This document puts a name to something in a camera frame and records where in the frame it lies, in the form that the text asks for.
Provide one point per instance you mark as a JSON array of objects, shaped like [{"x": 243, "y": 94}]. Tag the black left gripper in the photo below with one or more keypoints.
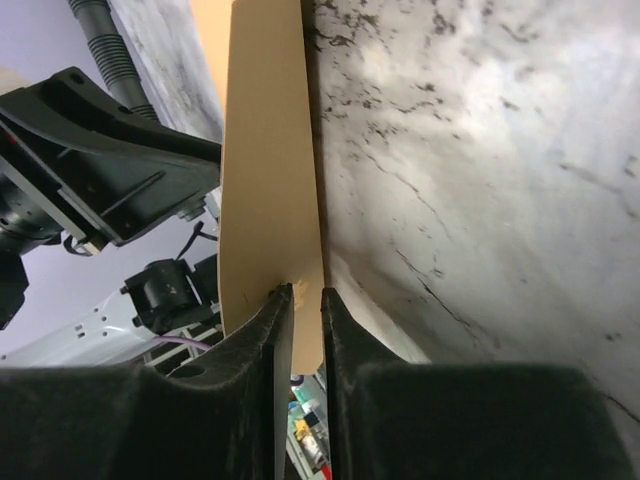
[{"x": 75, "y": 160}]

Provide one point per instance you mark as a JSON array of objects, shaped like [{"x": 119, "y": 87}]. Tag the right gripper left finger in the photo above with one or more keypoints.
[{"x": 221, "y": 416}]

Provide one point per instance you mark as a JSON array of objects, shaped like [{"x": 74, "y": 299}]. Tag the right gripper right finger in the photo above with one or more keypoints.
[{"x": 393, "y": 419}]

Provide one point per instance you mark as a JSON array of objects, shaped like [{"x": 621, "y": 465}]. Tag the brown paper envelope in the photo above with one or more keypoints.
[{"x": 269, "y": 222}]

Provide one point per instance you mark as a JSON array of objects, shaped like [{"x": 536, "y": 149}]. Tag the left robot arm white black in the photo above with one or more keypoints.
[{"x": 152, "y": 307}]

